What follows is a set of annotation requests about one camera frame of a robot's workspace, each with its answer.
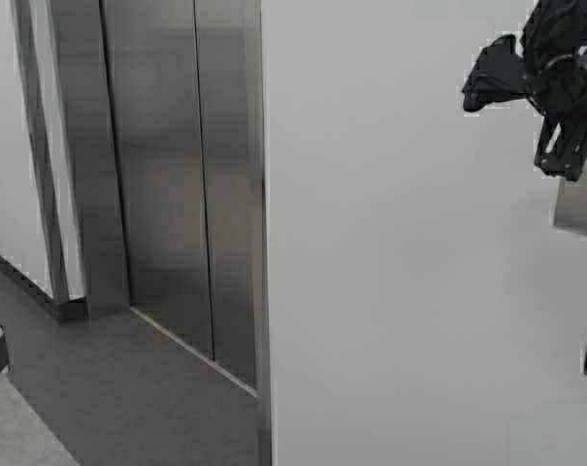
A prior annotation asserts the elevator call button panel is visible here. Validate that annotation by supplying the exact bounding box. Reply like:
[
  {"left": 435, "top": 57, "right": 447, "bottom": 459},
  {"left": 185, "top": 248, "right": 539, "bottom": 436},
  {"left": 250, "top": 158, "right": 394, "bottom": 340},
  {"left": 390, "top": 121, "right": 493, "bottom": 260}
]
[{"left": 552, "top": 162, "right": 587, "bottom": 237}]

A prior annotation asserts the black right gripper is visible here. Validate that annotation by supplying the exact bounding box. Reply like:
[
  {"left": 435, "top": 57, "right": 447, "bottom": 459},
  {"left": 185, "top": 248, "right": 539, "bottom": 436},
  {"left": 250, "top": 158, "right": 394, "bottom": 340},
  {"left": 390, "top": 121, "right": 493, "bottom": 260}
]
[{"left": 462, "top": 34, "right": 540, "bottom": 113}]

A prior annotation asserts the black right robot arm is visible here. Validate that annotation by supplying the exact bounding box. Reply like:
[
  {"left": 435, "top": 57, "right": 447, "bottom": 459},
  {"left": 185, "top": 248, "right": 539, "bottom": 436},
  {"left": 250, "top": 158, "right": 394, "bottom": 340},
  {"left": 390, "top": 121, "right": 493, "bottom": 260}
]
[{"left": 462, "top": 1, "right": 587, "bottom": 182}]

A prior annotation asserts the stainless steel elevator door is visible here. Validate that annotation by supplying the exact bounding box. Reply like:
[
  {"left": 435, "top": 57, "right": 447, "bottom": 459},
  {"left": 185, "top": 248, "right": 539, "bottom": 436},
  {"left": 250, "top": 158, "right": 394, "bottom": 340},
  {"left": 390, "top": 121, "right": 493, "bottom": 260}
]
[{"left": 50, "top": 1, "right": 260, "bottom": 392}]

